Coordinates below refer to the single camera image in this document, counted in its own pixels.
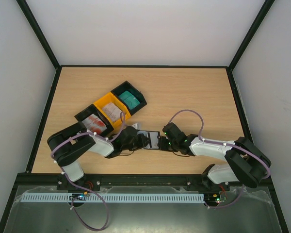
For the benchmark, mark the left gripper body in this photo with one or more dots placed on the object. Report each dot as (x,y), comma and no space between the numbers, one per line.
(140,144)

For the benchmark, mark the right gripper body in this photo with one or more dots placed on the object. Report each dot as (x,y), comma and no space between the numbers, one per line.
(165,143)

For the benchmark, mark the black leather card holder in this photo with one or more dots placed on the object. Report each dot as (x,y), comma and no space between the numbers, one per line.
(145,133)

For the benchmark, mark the white credit card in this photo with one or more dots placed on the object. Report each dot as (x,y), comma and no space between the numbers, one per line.
(154,140)

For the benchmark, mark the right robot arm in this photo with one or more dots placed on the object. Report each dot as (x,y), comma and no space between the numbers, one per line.
(244,162)

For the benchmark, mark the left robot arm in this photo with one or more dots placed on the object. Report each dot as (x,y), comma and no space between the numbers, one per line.
(69,144)

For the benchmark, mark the teal card stack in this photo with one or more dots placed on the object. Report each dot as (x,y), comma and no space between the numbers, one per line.
(129,99)

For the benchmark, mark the black bin with teal cards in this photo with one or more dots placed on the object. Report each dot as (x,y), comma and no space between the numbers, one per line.
(126,86)

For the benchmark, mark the yellow card bin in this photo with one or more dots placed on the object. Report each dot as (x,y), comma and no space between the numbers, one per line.
(109,97)

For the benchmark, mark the red patterned card stack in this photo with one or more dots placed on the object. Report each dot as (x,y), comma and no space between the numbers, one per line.
(94,124)

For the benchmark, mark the black bin with red cards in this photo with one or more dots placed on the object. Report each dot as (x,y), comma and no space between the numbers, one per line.
(91,109)

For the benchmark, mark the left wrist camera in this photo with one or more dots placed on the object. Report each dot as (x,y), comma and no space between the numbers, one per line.
(137,126)

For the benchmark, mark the black aluminium frame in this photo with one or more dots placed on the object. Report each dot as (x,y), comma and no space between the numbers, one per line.
(35,179)

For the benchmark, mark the white slotted cable duct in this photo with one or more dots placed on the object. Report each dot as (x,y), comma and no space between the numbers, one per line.
(113,198)

